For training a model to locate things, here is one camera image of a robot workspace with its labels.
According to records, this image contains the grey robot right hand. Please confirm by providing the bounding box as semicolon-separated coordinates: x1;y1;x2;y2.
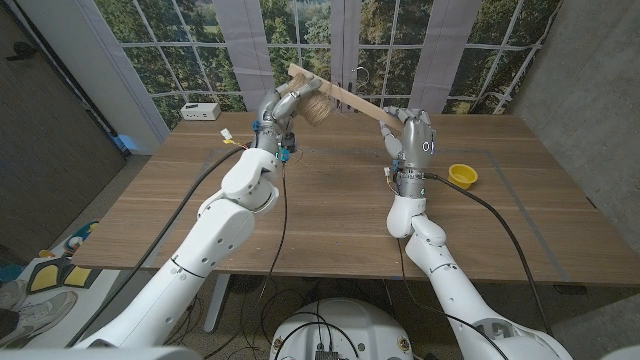
378;105;437;174

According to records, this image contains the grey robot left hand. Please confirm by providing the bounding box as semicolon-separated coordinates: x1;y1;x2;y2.
252;74;324;154

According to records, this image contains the beige twine spool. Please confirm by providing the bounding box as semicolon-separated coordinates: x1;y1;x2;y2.
287;72;334;128

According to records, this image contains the wooden hanger with metal clips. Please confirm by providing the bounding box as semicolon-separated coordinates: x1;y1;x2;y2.
288;62;406;134

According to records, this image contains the yellow bowl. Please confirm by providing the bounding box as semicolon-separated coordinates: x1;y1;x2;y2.
447;163;479;191

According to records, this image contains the forest window printed backdrop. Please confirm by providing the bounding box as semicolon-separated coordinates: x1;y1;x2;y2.
92;0;564;131

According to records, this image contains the black round grille object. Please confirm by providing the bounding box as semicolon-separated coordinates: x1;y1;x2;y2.
228;274;264;295

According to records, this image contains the white metal table leg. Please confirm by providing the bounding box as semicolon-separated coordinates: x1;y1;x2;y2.
203;273;232;335

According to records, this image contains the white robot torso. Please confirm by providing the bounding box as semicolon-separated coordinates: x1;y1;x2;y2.
268;297;415;360

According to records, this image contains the colourful slipper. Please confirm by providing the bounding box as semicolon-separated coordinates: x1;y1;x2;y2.
63;220;100;256

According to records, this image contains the yellow and black pad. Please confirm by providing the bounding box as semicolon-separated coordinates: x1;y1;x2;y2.
27;257;66;295
62;264;101;290

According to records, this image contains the grey sneaker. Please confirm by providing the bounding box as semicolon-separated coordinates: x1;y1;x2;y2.
0;289;79;346

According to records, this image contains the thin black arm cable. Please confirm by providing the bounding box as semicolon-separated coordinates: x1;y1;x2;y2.
204;162;290;359
396;237;511;360

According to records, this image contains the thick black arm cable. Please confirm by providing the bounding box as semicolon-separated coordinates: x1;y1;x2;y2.
424;172;554;336
64;144;251;349

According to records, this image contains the black torso cable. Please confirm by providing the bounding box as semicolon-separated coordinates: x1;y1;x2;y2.
272;312;361;360

